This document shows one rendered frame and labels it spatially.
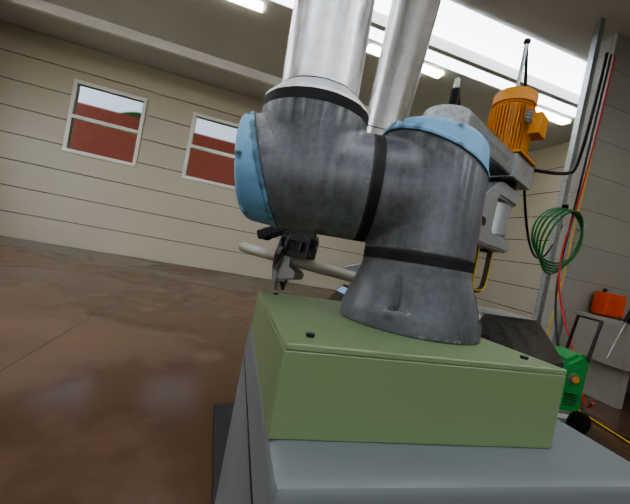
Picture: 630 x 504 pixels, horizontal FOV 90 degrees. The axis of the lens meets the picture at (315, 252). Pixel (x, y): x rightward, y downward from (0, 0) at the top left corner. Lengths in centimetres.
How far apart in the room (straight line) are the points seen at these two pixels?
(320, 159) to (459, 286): 23
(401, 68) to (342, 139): 31
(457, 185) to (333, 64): 21
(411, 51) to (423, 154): 30
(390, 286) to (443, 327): 7
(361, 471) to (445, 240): 26
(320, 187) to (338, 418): 25
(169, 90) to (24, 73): 257
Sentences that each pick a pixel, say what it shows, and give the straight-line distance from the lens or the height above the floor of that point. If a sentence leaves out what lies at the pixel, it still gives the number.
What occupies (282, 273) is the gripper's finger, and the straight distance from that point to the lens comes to 79.
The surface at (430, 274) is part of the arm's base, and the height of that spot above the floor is 100.
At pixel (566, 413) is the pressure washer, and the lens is 326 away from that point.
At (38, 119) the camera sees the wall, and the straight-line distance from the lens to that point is 856.
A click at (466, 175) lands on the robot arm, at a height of 113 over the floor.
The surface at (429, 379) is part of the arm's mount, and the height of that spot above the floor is 91.
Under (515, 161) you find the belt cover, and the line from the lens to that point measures 208.
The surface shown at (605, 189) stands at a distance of 498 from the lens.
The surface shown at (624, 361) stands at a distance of 432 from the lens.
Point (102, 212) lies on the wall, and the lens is 789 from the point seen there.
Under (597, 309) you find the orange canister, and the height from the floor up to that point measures 91.
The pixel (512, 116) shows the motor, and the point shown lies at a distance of 224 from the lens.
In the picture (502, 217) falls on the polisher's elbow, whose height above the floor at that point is 137.
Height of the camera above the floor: 101
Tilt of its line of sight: 1 degrees down
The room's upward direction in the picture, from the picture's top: 11 degrees clockwise
